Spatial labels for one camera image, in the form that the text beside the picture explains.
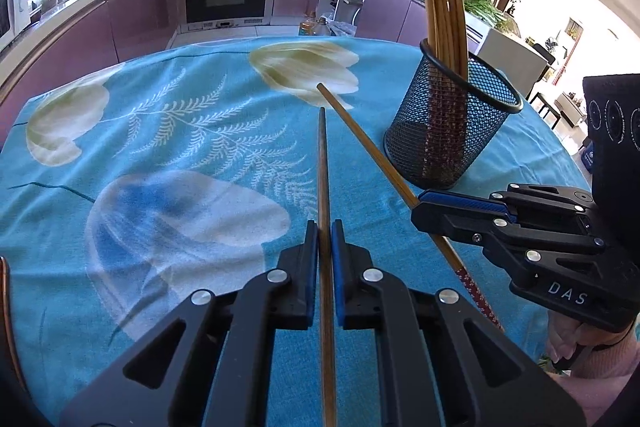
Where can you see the dark brown chopstick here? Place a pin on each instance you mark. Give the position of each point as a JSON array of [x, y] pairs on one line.
[[323, 167]]

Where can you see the green leafy vegetables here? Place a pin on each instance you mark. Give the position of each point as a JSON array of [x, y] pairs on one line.
[[482, 4]]

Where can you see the black mesh utensil holder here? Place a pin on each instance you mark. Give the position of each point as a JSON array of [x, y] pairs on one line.
[[490, 142]]

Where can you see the brown chair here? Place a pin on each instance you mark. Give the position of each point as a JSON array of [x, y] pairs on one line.
[[6, 307]]

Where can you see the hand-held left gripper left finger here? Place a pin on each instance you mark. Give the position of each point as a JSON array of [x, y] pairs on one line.
[[311, 267]]

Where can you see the red-patterned end chopstick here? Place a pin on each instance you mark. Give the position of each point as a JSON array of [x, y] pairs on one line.
[[378, 156]]

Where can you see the person's right hand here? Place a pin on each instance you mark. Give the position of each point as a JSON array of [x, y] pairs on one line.
[[562, 339]]

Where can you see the bunch of wooden chopsticks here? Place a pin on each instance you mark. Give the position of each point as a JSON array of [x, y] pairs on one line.
[[440, 7]]

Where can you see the purple kitchen cabinets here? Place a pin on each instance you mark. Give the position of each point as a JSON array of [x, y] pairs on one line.
[[135, 17]]

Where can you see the person's right forearm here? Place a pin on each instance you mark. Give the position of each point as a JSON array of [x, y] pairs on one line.
[[605, 372]]

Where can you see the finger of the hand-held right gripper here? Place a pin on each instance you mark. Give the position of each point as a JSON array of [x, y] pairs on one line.
[[450, 223], [460, 201]]

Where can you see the white microwave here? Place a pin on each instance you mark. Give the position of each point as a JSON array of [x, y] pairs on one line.
[[12, 7]]

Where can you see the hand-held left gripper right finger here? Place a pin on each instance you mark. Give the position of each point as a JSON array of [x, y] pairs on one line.
[[337, 267]]

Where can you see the cooking oil bottle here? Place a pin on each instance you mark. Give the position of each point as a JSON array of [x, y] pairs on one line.
[[314, 27]]

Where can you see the blue floral blanket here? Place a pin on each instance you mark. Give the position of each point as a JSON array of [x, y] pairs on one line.
[[150, 147]]

